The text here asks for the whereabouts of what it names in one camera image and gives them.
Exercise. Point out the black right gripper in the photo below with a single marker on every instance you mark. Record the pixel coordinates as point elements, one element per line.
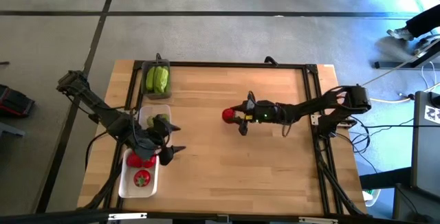
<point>249,112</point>

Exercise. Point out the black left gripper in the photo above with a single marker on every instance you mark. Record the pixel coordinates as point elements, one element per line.
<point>156,136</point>

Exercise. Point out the red toy tomato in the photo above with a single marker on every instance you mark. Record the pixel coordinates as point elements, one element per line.
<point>150,163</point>
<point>142,178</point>
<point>133,161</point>
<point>227,115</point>

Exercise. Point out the green toy lime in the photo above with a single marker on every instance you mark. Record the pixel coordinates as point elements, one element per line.
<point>150,121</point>
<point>164,117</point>

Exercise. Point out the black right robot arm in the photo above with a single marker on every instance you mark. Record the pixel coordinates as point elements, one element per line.
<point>309,107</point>

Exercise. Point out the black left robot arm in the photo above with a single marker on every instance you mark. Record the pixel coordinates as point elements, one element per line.
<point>103,110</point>

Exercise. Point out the clear plastic bin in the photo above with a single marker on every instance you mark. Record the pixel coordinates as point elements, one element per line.
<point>156,110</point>

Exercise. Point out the grey plastic bin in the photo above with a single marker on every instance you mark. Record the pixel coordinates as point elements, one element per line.
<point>156,96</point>

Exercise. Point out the white plastic basket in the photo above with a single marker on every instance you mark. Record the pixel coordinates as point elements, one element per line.
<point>137,191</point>

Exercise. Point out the black crossbeam white labels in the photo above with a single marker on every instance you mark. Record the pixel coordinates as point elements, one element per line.
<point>192,218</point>

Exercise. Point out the white green container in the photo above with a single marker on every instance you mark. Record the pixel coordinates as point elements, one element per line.
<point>373,196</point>

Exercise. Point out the black floor box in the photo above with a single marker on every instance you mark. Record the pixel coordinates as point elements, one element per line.
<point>385,179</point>

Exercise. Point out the red black case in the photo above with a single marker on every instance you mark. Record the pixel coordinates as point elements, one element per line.
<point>15,102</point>

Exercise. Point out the black stand foot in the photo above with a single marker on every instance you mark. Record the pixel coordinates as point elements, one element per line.
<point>395,65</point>

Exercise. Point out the person's shoe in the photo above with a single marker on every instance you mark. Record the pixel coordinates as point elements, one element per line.
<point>400,34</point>

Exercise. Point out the grey cabinet with sticker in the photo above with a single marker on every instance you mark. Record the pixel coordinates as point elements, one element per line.
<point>424,148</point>

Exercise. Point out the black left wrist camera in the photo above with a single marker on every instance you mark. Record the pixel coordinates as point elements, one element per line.
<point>146,150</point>

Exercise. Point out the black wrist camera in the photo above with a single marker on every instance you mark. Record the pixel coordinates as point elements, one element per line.
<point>264,110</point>
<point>146,150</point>

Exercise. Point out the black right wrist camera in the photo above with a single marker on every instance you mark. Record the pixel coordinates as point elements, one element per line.
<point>264,110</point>

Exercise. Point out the white mounting bracket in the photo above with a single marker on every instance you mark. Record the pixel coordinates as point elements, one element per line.
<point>314,119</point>

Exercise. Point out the grey flat bracket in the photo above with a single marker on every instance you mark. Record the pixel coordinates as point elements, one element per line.
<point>10,128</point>

